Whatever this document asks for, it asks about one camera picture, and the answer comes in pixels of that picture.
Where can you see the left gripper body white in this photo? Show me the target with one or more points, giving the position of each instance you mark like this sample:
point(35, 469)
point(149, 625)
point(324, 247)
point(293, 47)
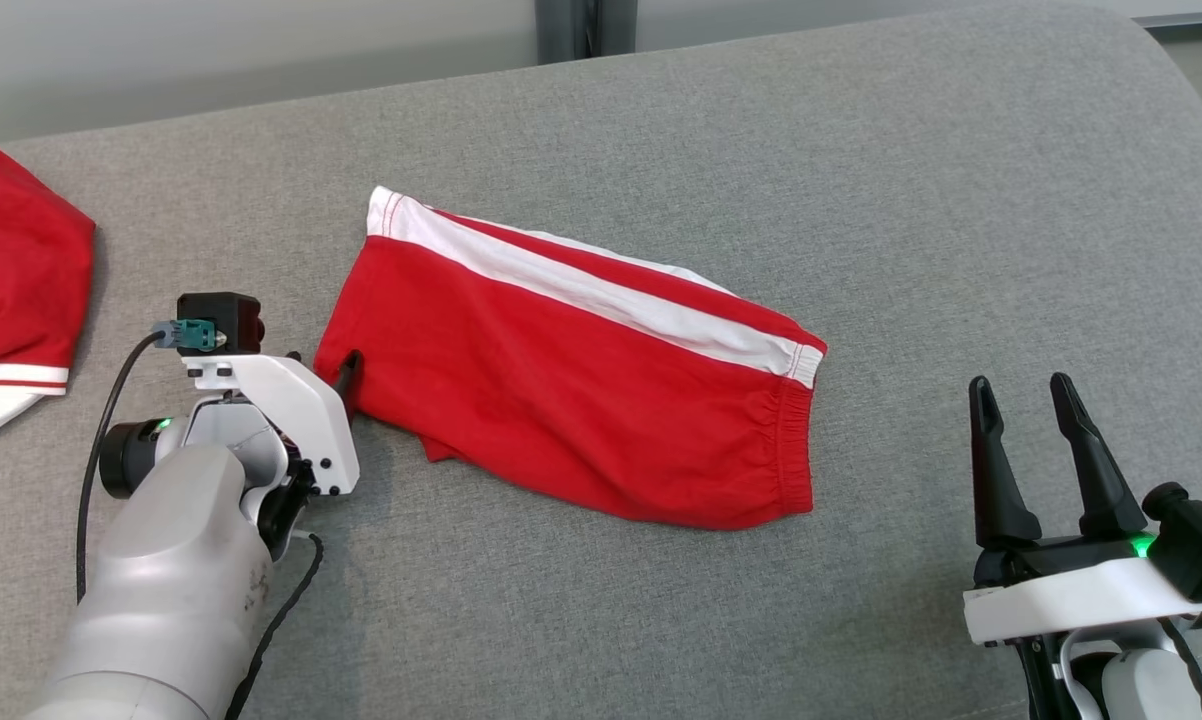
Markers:
point(301, 410)

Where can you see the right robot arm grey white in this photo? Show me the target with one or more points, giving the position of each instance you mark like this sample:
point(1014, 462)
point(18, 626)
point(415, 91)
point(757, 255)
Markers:
point(1141, 690)

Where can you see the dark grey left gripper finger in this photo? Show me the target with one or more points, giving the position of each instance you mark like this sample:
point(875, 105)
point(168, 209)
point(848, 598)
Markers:
point(349, 372)

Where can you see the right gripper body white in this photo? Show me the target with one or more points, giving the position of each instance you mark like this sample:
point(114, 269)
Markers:
point(1061, 600)

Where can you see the red shirt white sleeves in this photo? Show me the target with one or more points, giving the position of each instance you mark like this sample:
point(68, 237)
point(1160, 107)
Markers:
point(11, 270)

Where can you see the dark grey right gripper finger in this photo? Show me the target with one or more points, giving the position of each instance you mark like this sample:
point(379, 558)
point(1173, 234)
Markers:
point(1101, 480)
point(996, 480)

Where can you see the red shorts white stripe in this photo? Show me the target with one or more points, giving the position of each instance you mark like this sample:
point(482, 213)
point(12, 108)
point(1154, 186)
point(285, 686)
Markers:
point(561, 380)

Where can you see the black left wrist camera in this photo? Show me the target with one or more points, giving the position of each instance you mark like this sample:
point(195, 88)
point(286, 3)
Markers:
point(223, 315)

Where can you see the grey metal post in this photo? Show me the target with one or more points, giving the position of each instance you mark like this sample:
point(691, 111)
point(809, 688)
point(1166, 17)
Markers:
point(561, 30)

